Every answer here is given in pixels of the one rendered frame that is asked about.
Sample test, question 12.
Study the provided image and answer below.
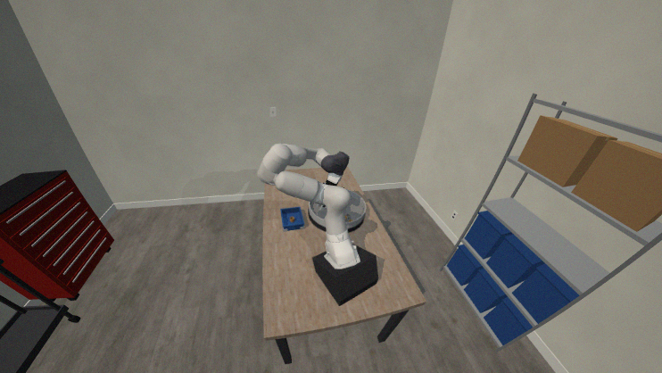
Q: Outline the blue crate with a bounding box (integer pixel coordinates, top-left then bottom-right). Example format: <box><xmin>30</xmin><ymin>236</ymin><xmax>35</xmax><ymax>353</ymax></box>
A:
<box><xmin>280</xmin><ymin>207</ymin><xmax>304</xmax><ymax>232</ymax></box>

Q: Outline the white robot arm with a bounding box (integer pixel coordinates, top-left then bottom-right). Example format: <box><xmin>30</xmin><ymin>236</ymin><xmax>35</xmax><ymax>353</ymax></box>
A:
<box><xmin>257</xmin><ymin>144</ymin><xmax>360</xmax><ymax>269</ymax></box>

